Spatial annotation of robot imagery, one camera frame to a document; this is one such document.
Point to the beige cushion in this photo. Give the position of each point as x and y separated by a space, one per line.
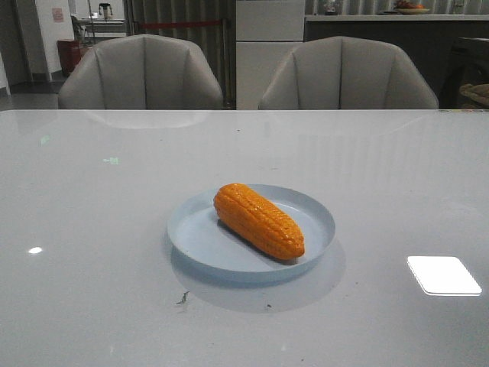
476 96

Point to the red trash bin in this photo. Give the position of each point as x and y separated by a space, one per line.
69 54

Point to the right grey upholstered chair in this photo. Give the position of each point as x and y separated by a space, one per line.
347 73

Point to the light blue round plate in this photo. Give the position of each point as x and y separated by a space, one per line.
202 239

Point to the background metal table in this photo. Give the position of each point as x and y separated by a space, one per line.
95 21

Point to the left grey upholstered chair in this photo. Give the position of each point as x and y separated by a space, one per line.
143 71

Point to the dark wooden chair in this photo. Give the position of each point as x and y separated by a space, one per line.
468 63

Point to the white cabinet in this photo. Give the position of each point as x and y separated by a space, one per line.
265 32

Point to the orange plastic corn cob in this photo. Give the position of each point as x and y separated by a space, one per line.
259 221

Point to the fruit bowl on counter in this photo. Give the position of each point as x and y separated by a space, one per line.
409 8

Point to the grey upholstered chair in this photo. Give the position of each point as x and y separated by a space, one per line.
143 71
347 73

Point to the dark counter with white top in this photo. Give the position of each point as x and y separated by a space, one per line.
427 39

